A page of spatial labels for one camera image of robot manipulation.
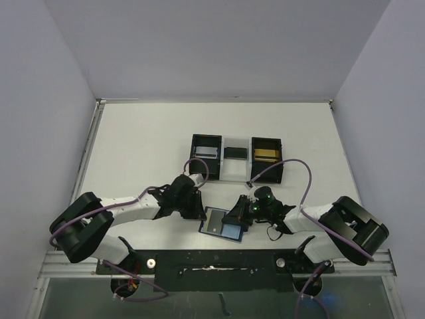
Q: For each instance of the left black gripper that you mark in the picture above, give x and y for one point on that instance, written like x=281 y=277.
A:
x=194 y=206

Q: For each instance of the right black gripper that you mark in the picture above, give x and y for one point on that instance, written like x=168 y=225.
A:
x=240 y=212

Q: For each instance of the grey card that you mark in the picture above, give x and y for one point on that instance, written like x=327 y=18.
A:
x=213 y=225

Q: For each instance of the blue leather card holder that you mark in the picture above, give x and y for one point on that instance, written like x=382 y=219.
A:
x=229 y=232

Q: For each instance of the black white card tray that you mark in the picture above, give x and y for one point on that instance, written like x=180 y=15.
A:
x=235 y=161

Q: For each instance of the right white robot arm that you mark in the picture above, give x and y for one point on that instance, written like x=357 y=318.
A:
x=339 y=229

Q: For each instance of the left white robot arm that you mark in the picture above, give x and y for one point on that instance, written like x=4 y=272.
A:
x=81 y=230

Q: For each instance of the silver credit card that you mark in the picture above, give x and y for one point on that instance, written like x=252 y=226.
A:
x=206 y=152

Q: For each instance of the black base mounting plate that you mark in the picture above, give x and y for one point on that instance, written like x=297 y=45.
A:
x=221 y=270

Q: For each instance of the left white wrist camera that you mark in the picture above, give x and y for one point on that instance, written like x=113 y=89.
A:
x=198 y=179

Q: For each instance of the left aluminium frame rail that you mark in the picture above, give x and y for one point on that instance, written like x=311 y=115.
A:
x=57 y=265

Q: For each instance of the aluminium frame rail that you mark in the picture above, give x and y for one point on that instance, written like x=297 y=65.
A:
x=383 y=265
x=57 y=265

